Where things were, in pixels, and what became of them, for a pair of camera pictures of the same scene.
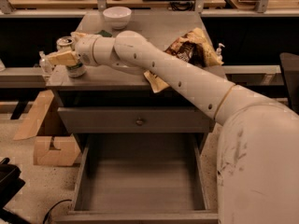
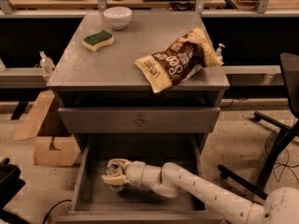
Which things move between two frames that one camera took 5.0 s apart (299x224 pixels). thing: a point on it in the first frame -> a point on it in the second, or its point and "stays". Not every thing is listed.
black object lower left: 10,185 stays
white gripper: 84,49 -> 135,173
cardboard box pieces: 68,153 stays
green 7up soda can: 64,45 -> 114,170
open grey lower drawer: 139,178 stays
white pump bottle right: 219,52 stays
